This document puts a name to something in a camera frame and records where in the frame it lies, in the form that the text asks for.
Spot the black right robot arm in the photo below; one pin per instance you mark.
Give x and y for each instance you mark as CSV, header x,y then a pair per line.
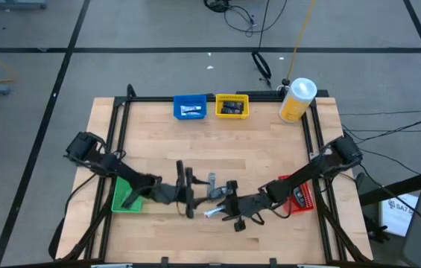
x,y
307,173

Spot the black table clamp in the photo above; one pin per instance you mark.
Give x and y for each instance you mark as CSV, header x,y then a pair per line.
x,y
164,261
273,262

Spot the white toothpaste tube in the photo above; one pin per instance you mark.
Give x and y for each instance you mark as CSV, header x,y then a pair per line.
x,y
191,113
212,213
191,108

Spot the white yellow wipes canister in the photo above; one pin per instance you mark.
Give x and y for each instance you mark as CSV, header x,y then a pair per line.
x,y
294,108

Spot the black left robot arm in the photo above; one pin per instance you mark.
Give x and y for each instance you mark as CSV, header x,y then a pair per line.
x,y
128,176

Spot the green plastic basket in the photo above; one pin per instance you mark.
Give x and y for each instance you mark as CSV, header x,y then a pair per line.
x,y
118,197

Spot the blue plastic basket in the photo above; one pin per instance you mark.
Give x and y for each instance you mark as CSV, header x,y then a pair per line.
x,y
176,111

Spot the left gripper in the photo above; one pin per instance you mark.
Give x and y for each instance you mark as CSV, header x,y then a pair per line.
x,y
173,193

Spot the black stand bar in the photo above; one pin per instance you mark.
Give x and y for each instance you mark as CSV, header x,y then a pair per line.
x,y
392,191

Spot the black aluminium table frame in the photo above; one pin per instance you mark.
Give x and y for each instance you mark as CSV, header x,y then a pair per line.
x,y
262,99

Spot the yellow plastic basket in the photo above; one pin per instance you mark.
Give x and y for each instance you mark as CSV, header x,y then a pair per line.
x,y
232,97

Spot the white printed sign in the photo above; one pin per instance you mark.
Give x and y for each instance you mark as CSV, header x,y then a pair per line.
x,y
396,219

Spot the red plastic basket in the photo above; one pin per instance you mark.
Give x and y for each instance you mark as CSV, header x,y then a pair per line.
x,y
309,193

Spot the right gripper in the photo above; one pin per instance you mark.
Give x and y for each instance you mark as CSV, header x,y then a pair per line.
x,y
247,206

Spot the black round knob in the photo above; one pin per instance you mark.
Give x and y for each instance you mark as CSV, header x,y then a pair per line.
x,y
285,82

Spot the dark blue travel tube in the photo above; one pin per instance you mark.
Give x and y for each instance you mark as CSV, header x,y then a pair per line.
x,y
232,105
230,111

